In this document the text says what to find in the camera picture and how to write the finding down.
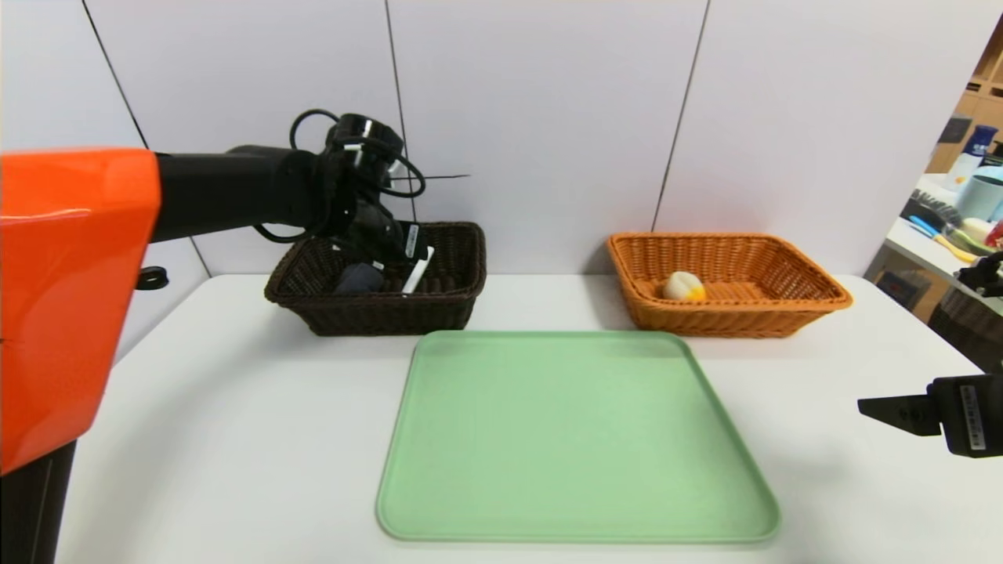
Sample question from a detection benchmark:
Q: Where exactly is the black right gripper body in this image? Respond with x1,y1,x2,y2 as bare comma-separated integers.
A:
925,373,1003,458

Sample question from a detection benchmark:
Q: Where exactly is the white orange toy egg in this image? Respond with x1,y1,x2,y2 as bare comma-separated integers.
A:
661,271,706,302

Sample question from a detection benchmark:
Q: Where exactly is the white marker pen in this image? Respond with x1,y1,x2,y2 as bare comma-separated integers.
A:
401,246,436,297

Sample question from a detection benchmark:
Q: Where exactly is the grey towel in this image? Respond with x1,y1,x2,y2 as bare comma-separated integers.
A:
335,263,386,296

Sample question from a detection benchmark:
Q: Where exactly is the orange wicker basket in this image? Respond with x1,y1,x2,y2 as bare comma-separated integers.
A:
606,232,853,339

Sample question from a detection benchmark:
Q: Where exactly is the dark brown wicker basket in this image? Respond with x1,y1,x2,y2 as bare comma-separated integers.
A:
264,222,488,338

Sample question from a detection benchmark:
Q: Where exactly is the white side table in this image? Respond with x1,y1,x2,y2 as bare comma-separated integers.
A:
882,174,1003,275

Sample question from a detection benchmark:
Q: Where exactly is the black brush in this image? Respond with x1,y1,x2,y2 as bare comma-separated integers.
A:
900,192,963,230

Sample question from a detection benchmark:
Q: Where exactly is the pale blue round pot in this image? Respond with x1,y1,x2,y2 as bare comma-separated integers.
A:
954,166,1003,222

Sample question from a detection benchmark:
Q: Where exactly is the white bottle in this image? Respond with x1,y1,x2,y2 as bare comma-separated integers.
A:
943,153,979,193

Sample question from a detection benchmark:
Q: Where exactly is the wooden shelf unit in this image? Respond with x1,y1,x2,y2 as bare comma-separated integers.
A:
923,16,1003,175

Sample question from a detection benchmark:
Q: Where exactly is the green plastic tray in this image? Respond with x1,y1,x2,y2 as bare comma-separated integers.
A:
376,330,781,543

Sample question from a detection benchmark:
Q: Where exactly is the blue yellow handled tool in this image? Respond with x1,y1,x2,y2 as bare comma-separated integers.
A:
909,215,987,263

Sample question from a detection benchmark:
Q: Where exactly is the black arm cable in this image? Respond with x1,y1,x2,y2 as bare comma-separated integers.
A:
255,109,428,244

